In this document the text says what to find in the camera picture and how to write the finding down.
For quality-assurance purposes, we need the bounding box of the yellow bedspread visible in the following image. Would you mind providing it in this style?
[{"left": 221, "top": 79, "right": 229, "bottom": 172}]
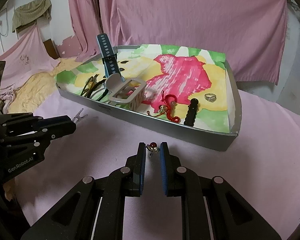
[{"left": 2, "top": 57, "right": 79, "bottom": 201}]

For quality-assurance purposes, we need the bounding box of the black hair tie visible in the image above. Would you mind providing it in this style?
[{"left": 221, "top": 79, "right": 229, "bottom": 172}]
[{"left": 84, "top": 80, "right": 109, "bottom": 102}]

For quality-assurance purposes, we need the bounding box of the red string bracelet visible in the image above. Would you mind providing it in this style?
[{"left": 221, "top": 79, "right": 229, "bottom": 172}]
[{"left": 147, "top": 90, "right": 181, "bottom": 124}]

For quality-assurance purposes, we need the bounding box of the grey tray with floral liner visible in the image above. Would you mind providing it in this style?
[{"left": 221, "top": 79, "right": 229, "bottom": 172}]
[{"left": 56, "top": 44, "right": 242, "bottom": 151}]

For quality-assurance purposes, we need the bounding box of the pink sheet on wall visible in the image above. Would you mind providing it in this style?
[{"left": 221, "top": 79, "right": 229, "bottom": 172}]
[{"left": 0, "top": 25, "right": 59, "bottom": 95}]

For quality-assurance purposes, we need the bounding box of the pink curtain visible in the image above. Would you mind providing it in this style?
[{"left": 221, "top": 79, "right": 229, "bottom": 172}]
[{"left": 68, "top": 0, "right": 287, "bottom": 83}]

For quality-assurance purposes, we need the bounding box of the olive green cloth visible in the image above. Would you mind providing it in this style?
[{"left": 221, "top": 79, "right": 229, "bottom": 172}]
[{"left": 12, "top": 0, "right": 52, "bottom": 33}]

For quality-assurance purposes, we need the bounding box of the blue smart watch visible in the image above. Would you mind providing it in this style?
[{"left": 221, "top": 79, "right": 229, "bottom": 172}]
[{"left": 96, "top": 33, "right": 126, "bottom": 98}]

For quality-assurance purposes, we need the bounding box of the black beaded bracelet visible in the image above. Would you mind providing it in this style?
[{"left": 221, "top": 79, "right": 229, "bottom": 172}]
[{"left": 184, "top": 98, "right": 199, "bottom": 127}]

